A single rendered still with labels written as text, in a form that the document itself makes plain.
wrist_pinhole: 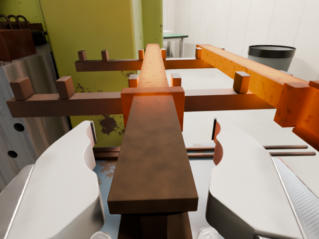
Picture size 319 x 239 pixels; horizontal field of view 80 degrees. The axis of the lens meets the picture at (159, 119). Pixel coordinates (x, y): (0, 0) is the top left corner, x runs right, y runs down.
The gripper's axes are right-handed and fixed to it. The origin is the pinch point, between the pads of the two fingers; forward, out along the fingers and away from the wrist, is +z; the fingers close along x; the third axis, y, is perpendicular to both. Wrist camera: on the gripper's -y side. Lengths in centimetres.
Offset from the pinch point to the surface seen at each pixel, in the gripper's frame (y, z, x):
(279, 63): 41, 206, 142
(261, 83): 0.0, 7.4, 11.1
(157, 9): -10, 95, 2
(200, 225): 26.4, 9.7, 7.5
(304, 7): -16, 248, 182
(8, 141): 21, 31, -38
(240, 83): 0.3, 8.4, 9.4
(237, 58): -0.8, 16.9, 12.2
